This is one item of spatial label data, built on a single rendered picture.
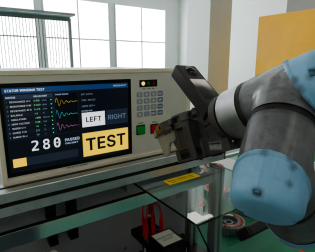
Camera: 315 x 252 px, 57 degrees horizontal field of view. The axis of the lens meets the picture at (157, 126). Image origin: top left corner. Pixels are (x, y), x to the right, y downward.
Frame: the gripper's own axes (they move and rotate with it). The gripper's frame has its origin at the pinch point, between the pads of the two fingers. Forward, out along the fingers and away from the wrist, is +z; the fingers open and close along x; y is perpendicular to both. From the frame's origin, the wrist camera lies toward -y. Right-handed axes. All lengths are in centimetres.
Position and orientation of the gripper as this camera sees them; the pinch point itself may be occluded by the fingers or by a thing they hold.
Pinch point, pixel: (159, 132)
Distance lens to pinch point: 60.8
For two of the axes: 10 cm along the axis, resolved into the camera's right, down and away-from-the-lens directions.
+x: 8.2, -1.2, 5.5
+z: -5.2, 2.5, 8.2
